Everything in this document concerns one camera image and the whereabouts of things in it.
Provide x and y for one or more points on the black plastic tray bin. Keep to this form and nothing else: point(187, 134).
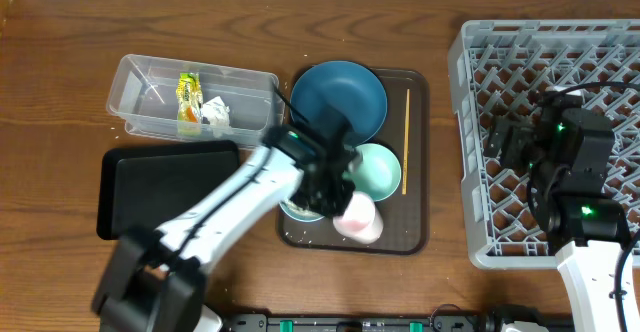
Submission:
point(149, 185)

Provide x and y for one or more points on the mint green bowl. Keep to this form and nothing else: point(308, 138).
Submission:
point(379, 173)

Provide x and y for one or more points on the white tissue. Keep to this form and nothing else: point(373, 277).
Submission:
point(216, 112)

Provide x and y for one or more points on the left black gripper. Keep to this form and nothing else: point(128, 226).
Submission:
point(339, 203)

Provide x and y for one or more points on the brown plastic serving tray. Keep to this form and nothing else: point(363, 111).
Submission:
point(405, 218)

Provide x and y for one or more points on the wooden chopstick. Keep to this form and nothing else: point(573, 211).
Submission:
point(406, 142)

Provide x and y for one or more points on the clear plastic bin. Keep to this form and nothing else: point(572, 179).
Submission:
point(143, 93)

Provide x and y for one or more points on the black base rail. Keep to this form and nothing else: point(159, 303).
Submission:
point(263, 323)

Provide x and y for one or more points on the dark blue plate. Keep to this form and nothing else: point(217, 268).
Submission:
point(340, 99)

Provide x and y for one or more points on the light blue white bowl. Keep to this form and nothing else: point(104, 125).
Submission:
point(299, 214)

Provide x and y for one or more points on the green yellow snack wrapper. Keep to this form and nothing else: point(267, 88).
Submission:
point(190, 99)

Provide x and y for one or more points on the grey plastic dishwasher rack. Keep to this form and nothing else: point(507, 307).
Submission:
point(497, 68)

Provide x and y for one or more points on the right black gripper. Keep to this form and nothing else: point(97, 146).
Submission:
point(519, 134)

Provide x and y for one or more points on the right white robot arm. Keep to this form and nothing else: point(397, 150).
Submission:
point(565, 156)

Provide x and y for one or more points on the small pink white cup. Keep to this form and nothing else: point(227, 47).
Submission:
point(361, 220)

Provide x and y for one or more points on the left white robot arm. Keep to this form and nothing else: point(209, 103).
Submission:
point(156, 280)

